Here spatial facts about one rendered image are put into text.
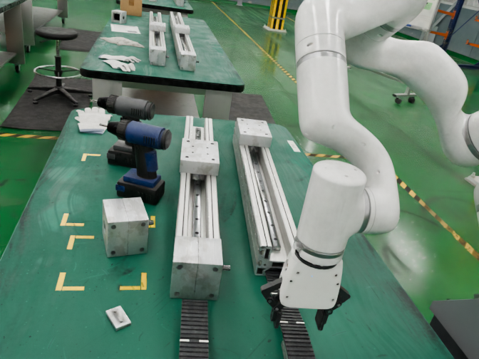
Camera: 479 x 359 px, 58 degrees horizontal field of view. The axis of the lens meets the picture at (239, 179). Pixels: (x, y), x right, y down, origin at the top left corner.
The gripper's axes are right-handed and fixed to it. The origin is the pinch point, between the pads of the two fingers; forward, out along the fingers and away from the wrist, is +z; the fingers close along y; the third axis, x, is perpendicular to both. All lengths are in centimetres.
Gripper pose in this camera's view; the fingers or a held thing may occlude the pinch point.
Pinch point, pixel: (298, 319)
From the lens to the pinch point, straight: 85.6
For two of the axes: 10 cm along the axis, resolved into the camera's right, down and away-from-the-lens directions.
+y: 9.9, 0.9, 1.4
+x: -0.8, -4.7, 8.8
